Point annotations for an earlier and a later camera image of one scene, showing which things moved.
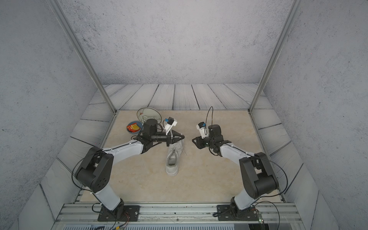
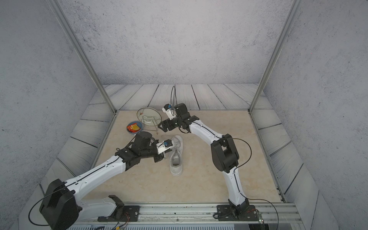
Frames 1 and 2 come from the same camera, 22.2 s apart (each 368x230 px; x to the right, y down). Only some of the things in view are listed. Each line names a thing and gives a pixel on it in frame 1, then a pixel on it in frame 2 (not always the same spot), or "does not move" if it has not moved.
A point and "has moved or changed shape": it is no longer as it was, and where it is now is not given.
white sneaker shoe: (175, 150) has moved or changed shape
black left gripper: (169, 139) to (160, 157)
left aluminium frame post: (72, 33) does not move
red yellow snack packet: (133, 128) does not move
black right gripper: (200, 144) to (167, 121)
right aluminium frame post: (295, 8) does not move
